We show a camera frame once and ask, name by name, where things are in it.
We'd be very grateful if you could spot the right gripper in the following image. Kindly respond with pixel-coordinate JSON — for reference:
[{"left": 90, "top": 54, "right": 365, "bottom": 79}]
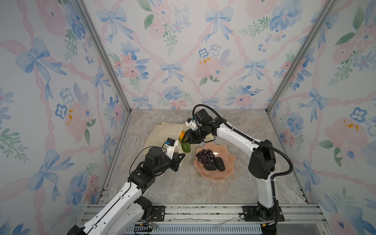
[{"left": 181, "top": 124, "right": 208, "bottom": 143}]

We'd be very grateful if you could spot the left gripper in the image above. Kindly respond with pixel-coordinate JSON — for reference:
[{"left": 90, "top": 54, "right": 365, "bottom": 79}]
[{"left": 154, "top": 152, "right": 185, "bottom": 176}]

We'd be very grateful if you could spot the green-orange mango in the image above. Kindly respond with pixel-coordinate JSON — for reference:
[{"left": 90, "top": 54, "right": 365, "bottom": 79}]
[{"left": 179, "top": 131, "right": 191, "bottom": 153}]

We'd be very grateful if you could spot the yellow plastic bag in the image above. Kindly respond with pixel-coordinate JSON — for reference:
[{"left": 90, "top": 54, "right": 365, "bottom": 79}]
[{"left": 143, "top": 122, "right": 215, "bottom": 167}]

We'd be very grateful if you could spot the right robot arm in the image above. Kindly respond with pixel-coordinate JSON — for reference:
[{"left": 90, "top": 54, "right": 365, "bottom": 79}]
[{"left": 182, "top": 104, "right": 279, "bottom": 221}]

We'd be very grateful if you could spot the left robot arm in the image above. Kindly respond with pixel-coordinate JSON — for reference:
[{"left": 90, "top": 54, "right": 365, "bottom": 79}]
[{"left": 68, "top": 146, "right": 185, "bottom": 235}]

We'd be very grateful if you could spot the purple grape bunch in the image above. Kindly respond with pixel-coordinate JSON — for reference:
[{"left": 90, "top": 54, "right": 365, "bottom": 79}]
[{"left": 196, "top": 149, "right": 215, "bottom": 165}]

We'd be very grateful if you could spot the pink scalloped fruit plate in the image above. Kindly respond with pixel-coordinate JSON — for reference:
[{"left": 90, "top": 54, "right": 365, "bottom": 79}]
[{"left": 193, "top": 143, "right": 236, "bottom": 181}]

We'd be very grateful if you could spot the dark avocado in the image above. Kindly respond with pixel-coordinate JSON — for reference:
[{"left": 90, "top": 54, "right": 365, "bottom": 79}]
[
  {"left": 214, "top": 157, "right": 226, "bottom": 172},
  {"left": 204, "top": 162, "right": 217, "bottom": 171}
]

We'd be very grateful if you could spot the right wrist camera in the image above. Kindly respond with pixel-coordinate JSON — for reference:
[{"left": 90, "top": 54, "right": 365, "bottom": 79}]
[{"left": 185, "top": 117, "right": 199, "bottom": 130}]

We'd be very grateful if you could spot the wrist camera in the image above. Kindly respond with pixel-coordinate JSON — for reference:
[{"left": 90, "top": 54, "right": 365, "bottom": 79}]
[
  {"left": 185, "top": 117, "right": 199, "bottom": 130},
  {"left": 164, "top": 138, "right": 178, "bottom": 160}
]

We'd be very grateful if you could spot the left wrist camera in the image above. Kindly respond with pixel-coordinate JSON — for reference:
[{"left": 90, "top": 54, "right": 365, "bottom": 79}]
[{"left": 164, "top": 138, "right": 178, "bottom": 160}]

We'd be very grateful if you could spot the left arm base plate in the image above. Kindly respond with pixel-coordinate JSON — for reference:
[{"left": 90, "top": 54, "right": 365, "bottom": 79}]
[{"left": 147, "top": 206, "right": 166, "bottom": 222}]

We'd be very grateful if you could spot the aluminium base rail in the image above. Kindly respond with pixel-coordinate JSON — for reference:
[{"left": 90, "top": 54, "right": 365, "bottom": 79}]
[{"left": 74, "top": 203, "right": 334, "bottom": 235}]

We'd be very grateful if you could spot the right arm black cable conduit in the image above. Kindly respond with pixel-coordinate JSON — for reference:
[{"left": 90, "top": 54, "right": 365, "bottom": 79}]
[{"left": 192, "top": 104, "right": 294, "bottom": 203}]

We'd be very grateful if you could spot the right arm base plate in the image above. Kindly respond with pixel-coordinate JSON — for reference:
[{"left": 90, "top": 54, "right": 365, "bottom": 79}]
[{"left": 240, "top": 206, "right": 276, "bottom": 222}]

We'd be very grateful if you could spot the left aluminium corner post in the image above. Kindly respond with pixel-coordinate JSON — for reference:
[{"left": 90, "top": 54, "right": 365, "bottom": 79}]
[{"left": 72, "top": 0, "right": 131, "bottom": 115}]

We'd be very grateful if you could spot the aluminium corner post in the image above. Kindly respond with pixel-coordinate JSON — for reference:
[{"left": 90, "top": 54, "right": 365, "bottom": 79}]
[
  {"left": 265, "top": 0, "right": 337, "bottom": 115},
  {"left": 72, "top": 0, "right": 131, "bottom": 115}
]

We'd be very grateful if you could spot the right aluminium corner post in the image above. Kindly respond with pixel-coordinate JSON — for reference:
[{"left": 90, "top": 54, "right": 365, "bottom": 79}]
[{"left": 265, "top": 0, "right": 337, "bottom": 115}]

